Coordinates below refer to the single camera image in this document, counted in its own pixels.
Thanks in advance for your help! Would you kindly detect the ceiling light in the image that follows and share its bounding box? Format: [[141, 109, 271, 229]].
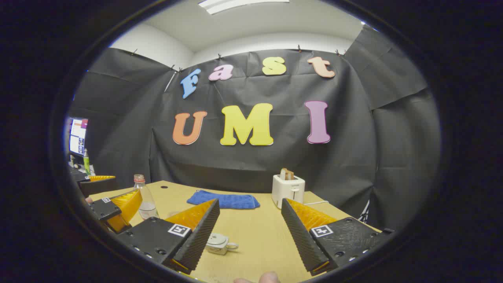
[[198, 0, 290, 15]]

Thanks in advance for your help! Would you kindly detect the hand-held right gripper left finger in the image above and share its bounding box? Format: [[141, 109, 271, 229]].
[[116, 198, 220, 275]]

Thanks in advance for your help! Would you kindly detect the white toaster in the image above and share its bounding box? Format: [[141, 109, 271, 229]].
[[272, 175, 306, 209]]

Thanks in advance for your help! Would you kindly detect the blue towel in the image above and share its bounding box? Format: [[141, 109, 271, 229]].
[[187, 190, 261, 209]]

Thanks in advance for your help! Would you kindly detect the white ceramic teacup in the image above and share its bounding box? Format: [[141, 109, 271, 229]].
[[205, 233, 239, 255]]

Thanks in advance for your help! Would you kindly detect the computer monitor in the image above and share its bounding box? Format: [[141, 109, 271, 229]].
[[69, 117, 89, 158]]

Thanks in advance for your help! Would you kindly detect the clear plastic water bottle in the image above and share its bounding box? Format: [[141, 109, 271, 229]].
[[133, 174, 160, 220]]

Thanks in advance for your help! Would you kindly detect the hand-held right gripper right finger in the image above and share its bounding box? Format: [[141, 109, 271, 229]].
[[281, 198, 395, 276]]

